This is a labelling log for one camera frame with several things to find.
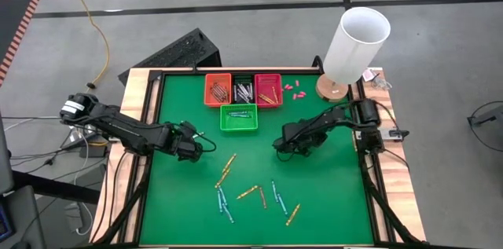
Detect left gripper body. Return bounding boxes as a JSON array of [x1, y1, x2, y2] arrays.
[[167, 120, 206, 163]]

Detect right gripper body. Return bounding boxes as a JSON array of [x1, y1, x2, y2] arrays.
[[273, 133, 319, 159]]

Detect green plastic basket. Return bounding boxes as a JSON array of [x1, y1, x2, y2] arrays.
[[218, 103, 259, 132]]

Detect green table mat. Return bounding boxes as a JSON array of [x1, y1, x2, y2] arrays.
[[139, 74, 374, 246]]

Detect orange plastic basket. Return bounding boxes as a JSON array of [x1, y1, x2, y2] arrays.
[[203, 72, 233, 108]]

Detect red plastic basket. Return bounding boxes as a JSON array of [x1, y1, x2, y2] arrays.
[[254, 73, 283, 108]]

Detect black plastic basket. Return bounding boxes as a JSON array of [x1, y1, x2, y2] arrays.
[[231, 74, 256, 104]]

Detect black power strip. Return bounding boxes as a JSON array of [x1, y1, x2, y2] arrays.
[[58, 121, 115, 159]]

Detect pink white packet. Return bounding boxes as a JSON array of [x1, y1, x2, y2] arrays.
[[361, 68, 384, 83]]

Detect clear plastic bag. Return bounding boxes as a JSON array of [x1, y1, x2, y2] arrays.
[[373, 78, 394, 91]]

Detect white shade wooden base lamp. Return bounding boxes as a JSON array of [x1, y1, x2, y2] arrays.
[[315, 6, 392, 104]]

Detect black floor beam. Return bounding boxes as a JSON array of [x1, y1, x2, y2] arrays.
[[11, 170, 101, 206]]

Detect dark device purple screen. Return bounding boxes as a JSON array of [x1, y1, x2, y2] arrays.
[[0, 184, 47, 249]]

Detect grey metal bracket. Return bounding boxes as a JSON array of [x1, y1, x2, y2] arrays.
[[354, 126, 410, 143]]

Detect yellow power cable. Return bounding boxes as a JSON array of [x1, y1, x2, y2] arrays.
[[56, 0, 111, 99]]

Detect white power adapter cable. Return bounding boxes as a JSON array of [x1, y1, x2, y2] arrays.
[[64, 201, 94, 237]]

